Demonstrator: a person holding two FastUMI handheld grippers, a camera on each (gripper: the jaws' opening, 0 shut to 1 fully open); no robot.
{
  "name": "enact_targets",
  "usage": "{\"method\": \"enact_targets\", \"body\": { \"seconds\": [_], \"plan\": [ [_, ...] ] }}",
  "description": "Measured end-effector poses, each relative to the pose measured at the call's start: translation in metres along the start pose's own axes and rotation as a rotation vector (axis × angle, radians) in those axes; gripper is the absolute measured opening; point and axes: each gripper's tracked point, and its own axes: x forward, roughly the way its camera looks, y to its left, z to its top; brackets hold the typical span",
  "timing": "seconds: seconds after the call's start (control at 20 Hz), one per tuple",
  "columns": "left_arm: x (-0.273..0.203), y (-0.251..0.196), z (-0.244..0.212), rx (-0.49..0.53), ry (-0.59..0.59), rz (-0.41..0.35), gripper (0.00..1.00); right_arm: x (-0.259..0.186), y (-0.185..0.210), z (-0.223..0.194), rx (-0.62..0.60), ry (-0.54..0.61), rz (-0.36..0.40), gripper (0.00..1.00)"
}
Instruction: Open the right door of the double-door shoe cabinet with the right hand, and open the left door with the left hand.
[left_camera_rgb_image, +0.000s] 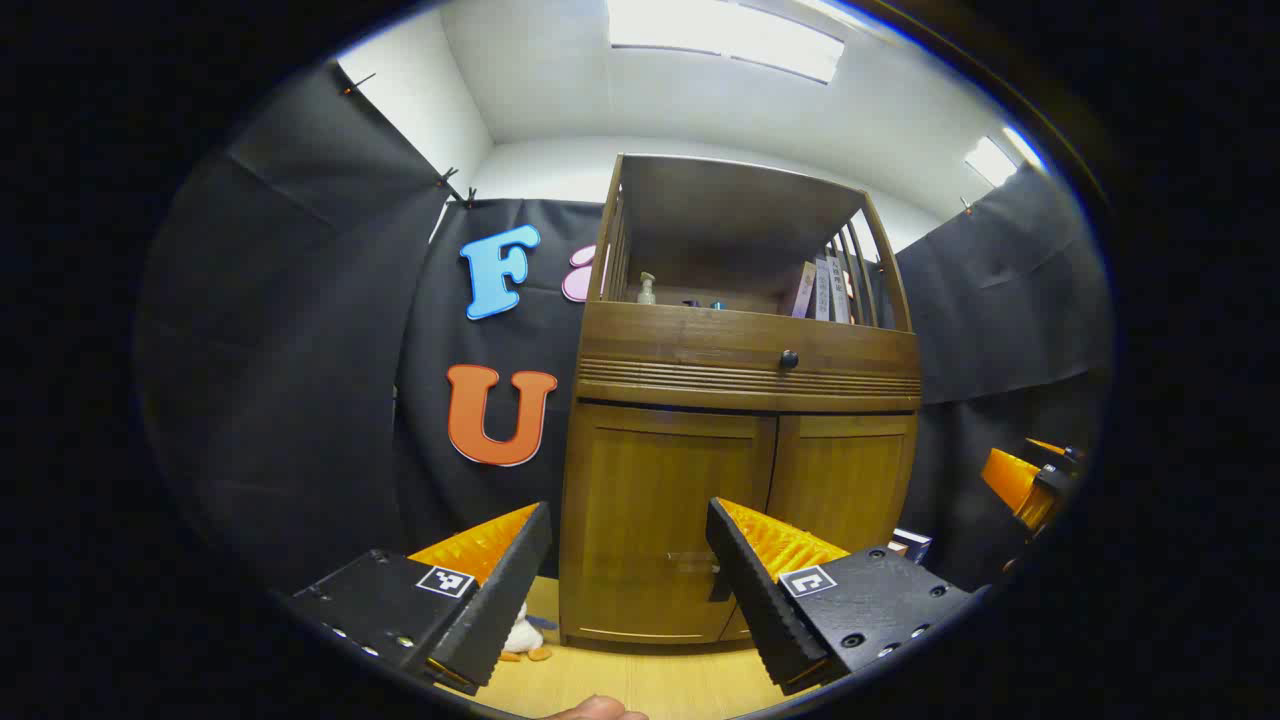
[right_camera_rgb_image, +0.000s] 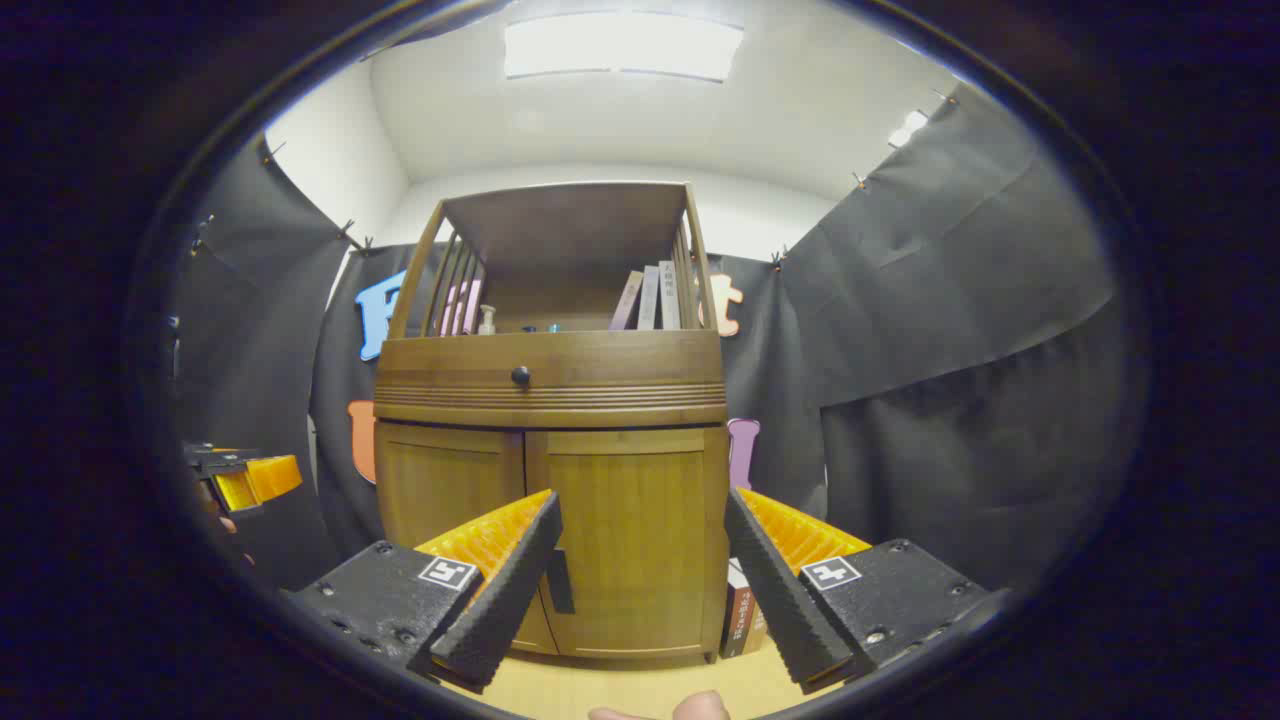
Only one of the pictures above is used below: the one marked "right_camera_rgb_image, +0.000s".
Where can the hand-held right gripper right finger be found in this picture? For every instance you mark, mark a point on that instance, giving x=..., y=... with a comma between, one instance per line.
x=775, y=590

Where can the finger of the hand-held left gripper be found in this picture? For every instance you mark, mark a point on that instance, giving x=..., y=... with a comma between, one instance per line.
x=262, y=480

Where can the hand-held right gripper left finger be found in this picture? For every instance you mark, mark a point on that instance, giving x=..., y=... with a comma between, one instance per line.
x=510, y=590

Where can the wooden shoe cabinet door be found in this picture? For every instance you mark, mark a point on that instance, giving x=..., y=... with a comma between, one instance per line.
x=640, y=530
x=440, y=490

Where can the wooden double-door shoe cabinet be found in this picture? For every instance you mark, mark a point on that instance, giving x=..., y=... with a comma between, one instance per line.
x=560, y=250

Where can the wooden cabinet drawer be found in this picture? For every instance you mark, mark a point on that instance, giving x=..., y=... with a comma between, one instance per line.
x=620, y=375

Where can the standing brown book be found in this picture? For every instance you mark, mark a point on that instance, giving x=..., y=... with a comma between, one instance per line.
x=742, y=620

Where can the black round drawer knob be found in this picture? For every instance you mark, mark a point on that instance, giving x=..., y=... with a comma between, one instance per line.
x=521, y=376

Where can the pink book behind slats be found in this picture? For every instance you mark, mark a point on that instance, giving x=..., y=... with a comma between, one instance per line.
x=468, y=308

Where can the small pump bottle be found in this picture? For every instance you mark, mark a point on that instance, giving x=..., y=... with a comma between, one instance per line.
x=487, y=322

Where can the black backdrop cloth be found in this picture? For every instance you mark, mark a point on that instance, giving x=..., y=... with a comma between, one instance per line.
x=950, y=350

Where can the pinkish book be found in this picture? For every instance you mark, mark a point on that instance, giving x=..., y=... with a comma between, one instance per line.
x=627, y=300

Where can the grey book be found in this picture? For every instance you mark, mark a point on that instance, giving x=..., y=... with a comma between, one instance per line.
x=649, y=298

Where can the small ceiling light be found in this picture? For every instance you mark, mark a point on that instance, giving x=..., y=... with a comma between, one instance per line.
x=908, y=130

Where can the large ceiling light panel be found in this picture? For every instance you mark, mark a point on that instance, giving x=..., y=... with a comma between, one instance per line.
x=620, y=45

